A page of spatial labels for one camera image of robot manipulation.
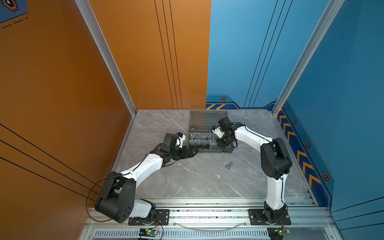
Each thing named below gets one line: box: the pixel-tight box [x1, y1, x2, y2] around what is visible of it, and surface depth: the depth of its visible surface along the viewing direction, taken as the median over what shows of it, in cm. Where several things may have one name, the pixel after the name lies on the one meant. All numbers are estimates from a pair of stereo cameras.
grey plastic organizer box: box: [189, 110, 234, 153], surface depth 104 cm
